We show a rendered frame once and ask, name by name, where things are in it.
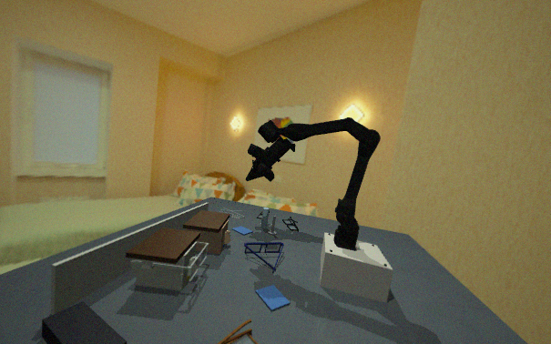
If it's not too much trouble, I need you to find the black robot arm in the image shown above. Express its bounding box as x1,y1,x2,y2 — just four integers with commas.
248,117,381,251

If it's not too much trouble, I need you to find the blue flat rectangular slab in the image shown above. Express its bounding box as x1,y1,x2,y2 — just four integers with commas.
232,226,253,236
255,285,291,312

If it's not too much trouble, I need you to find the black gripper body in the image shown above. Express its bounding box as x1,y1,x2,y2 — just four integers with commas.
253,147,281,182

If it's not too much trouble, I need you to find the grey flat panel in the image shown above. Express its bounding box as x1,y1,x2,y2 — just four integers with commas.
51,203,209,315

